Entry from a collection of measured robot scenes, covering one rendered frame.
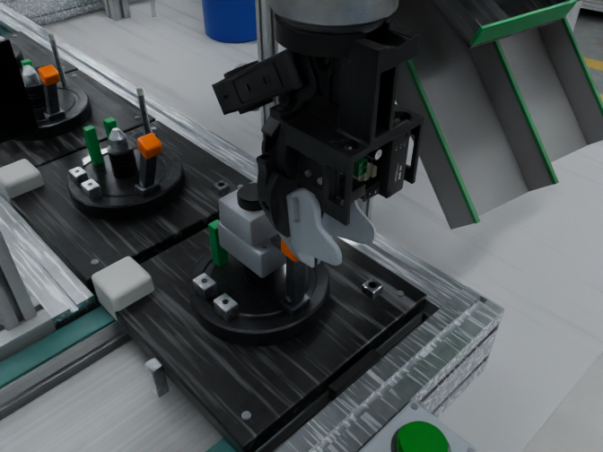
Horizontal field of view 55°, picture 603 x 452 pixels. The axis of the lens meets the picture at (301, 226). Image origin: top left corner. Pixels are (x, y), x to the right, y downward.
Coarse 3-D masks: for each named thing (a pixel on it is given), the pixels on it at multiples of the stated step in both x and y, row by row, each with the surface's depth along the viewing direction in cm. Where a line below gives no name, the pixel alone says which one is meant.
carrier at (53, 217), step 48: (96, 144) 71; (192, 144) 80; (0, 192) 73; (48, 192) 71; (96, 192) 67; (144, 192) 67; (192, 192) 71; (48, 240) 64; (96, 240) 64; (144, 240) 64
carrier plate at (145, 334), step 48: (192, 240) 64; (336, 240) 64; (336, 288) 59; (384, 288) 59; (144, 336) 54; (192, 336) 54; (336, 336) 54; (384, 336) 55; (192, 384) 50; (240, 384) 50; (288, 384) 50; (240, 432) 46
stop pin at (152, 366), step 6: (150, 360) 52; (156, 360) 52; (150, 366) 52; (156, 366) 52; (162, 366) 52; (150, 372) 51; (156, 372) 51; (162, 372) 52; (150, 378) 53; (156, 378) 52; (162, 378) 53; (150, 384) 54; (156, 384) 52; (162, 384) 53; (156, 390) 53; (162, 390) 53; (168, 390) 54
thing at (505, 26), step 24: (432, 0) 53; (456, 0) 51; (480, 0) 55; (504, 0) 56; (528, 0) 57; (552, 0) 57; (576, 0) 55; (456, 24) 52; (480, 24) 50; (504, 24) 51; (528, 24) 53
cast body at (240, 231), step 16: (240, 192) 50; (256, 192) 50; (224, 208) 51; (240, 208) 50; (256, 208) 50; (224, 224) 52; (240, 224) 50; (256, 224) 49; (224, 240) 54; (240, 240) 51; (256, 240) 50; (240, 256) 53; (256, 256) 51; (272, 256) 51; (256, 272) 52; (272, 272) 52
